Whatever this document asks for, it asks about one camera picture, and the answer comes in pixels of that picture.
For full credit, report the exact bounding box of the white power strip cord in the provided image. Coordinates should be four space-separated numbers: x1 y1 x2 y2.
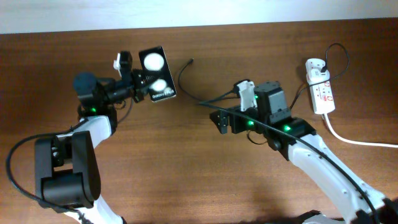
322 113 398 149

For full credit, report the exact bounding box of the white USB charger adapter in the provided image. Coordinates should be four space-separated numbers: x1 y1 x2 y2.
307 68 330 85

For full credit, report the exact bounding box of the black charging cable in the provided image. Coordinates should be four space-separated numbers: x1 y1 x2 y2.
177 42 351 110

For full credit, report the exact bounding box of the black left camera cable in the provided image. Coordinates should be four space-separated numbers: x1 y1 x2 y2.
5 99 134 224

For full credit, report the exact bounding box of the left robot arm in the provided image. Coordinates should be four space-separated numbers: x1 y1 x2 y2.
34 69 167 223

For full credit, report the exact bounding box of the black camera cable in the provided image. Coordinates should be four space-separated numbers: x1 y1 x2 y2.
197 90 382 224
5 99 134 224

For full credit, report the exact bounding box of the white power strip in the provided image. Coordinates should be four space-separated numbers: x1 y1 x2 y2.
305 58 335 114

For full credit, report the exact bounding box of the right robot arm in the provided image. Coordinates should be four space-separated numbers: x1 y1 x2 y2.
210 80 397 223

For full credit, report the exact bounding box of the black right camera cable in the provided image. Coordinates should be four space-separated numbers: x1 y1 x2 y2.
197 90 382 224

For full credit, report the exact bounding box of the black smartphone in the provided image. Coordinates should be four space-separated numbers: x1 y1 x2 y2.
139 46 177 103

